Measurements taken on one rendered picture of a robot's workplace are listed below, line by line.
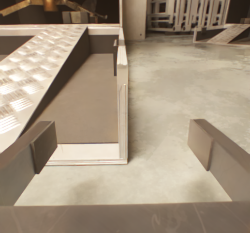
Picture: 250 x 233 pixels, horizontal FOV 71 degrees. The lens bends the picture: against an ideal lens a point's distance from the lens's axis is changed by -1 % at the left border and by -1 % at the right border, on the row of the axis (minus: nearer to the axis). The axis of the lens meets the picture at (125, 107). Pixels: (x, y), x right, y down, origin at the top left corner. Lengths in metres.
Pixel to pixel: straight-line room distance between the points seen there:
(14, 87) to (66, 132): 0.19
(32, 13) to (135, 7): 1.10
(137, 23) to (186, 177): 2.15
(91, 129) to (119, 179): 0.11
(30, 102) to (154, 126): 0.24
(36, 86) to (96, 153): 0.24
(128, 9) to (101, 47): 1.33
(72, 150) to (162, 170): 0.13
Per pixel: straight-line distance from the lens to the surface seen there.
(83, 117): 0.34
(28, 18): 2.19
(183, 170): 0.26
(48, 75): 0.48
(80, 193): 0.23
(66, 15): 1.15
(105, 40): 0.97
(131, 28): 2.28
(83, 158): 0.26
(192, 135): 0.16
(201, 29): 2.14
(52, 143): 0.17
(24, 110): 0.37
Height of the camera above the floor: 0.18
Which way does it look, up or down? 25 degrees down
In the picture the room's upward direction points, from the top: straight up
